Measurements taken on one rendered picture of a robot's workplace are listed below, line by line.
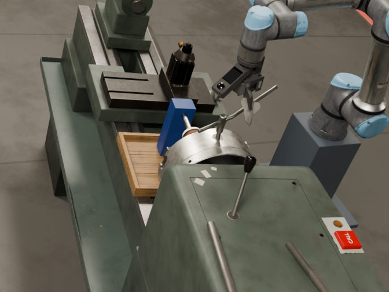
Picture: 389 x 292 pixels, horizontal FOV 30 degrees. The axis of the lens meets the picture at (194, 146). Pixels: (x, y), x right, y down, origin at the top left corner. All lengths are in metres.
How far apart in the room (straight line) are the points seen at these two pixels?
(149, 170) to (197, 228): 0.73
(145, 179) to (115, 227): 0.36
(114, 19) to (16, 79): 1.34
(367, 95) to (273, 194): 0.58
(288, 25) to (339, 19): 4.31
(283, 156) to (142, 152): 0.56
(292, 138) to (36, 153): 1.62
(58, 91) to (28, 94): 0.88
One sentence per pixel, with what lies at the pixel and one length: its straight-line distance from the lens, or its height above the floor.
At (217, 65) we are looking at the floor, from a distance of 5.08.
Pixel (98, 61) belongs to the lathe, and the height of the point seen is 0.87.
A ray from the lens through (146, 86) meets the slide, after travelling 2.86.
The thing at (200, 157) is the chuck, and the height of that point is 1.21.
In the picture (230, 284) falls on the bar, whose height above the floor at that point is 1.28.
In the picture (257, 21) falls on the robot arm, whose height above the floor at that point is 1.66.
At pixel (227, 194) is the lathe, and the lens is 2.03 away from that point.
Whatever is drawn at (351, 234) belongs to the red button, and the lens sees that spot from 2.08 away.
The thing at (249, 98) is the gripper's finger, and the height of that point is 1.42.
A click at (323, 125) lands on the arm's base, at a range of 2.69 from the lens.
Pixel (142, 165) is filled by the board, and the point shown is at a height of 0.88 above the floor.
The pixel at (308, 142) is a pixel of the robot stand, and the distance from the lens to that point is 2.70.
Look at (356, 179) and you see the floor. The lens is 4.57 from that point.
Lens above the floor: 2.54
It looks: 37 degrees down
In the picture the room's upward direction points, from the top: 20 degrees clockwise
